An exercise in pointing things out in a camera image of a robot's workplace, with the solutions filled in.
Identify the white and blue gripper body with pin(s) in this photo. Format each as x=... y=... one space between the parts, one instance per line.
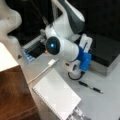
x=80 y=65

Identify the black and silver case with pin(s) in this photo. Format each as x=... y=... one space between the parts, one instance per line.
x=105 y=54

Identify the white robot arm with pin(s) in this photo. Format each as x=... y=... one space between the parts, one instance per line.
x=76 y=57

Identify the black pen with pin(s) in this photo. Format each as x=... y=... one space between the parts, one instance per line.
x=91 y=87

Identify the white spiral notebook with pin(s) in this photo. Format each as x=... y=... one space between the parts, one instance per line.
x=57 y=94

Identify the white cable adapter block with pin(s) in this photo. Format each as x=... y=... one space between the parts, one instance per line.
x=52 y=62

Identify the metal rail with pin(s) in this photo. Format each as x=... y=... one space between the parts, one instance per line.
x=33 y=43

